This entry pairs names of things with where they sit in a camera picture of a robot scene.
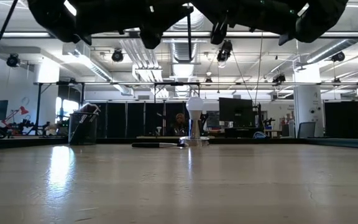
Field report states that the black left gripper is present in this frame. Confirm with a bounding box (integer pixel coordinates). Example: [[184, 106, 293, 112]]
[[91, 0, 195, 50]]

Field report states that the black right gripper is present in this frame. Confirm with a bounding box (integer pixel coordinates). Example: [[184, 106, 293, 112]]
[[194, 0, 281, 45]]

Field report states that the black ceiling spotlight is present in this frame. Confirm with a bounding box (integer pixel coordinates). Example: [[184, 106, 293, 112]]
[[272, 73, 287, 85], [111, 49, 125, 63], [6, 53, 21, 68], [216, 39, 233, 63], [331, 51, 346, 63]]

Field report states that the white bulb on silver base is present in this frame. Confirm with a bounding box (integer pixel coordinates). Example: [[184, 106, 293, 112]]
[[178, 96, 211, 147]]

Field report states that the large black monitor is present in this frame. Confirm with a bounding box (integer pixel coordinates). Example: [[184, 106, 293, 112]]
[[218, 97, 255, 129]]

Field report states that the person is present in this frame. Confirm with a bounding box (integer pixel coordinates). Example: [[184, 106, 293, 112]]
[[169, 113, 190, 137]]

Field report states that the black partition panel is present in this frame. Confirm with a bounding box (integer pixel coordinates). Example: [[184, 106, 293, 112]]
[[324, 101, 358, 139], [89, 101, 190, 139]]

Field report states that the short black makeup brush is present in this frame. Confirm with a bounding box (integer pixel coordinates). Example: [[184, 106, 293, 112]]
[[131, 141, 190, 149]]

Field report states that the white pillar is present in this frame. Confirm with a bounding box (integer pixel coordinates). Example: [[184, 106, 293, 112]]
[[293, 67, 325, 138]]

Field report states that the black mesh pen cup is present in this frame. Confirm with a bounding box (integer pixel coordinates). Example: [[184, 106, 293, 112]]
[[68, 111, 100, 146]]

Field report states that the grey chair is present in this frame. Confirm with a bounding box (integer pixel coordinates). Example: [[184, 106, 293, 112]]
[[296, 121, 317, 139]]

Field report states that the red desk lamp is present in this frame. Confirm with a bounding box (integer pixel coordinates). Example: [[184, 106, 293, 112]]
[[1, 105, 30, 125]]

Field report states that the black aluminium table frame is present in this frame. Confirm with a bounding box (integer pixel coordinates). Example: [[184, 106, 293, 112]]
[[0, 136, 358, 151]]

